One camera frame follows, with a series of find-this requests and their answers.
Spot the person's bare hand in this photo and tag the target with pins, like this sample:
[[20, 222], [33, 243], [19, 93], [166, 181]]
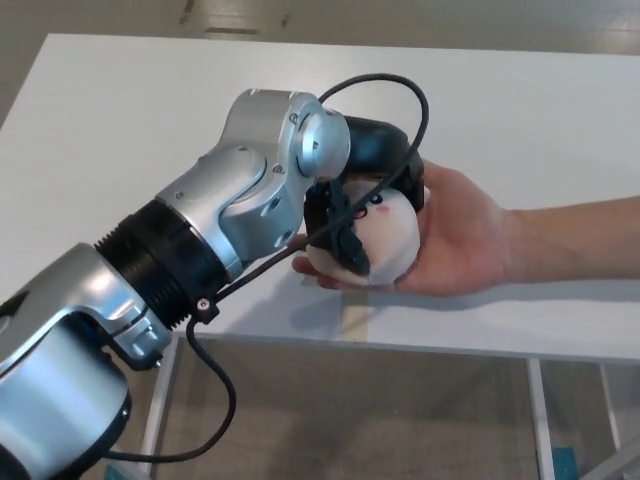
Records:
[[460, 235]]

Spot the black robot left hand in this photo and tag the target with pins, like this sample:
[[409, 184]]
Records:
[[385, 145]]

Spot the person's bare forearm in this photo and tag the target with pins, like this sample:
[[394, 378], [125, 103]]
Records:
[[575, 240]]

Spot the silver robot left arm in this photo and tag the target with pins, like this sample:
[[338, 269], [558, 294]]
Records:
[[240, 175]]

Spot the beige tape strip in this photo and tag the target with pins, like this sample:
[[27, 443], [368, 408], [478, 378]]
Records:
[[354, 320]]

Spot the thin white table leg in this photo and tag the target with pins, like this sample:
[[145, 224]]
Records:
[[611, 405]]

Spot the teal floor marker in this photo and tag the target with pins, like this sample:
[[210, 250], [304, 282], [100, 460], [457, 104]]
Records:
[[561, 465], [125, 467]]

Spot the grey metal stand bar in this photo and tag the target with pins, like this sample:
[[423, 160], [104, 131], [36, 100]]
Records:
[[615, 462]]

